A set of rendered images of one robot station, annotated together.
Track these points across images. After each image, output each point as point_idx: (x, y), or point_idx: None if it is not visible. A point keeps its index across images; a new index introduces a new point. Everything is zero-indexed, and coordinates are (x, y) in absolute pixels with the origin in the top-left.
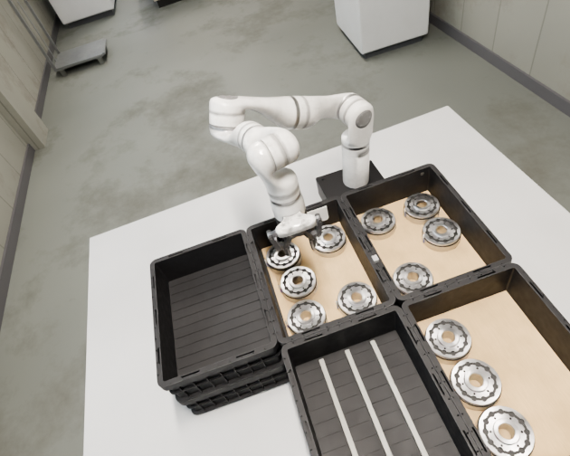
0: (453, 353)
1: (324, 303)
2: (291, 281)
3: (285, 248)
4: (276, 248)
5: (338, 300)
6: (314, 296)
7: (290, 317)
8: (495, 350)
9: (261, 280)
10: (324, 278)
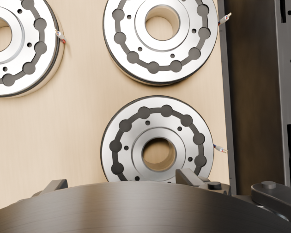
0: None
1: (100, 73)
2: (178, 154)
3: (220, 187)
4: (290, 190)
5: (52, 43)
6: (121, 105)
7: (205, 39)
8: None
9: None
10: (78, 156)
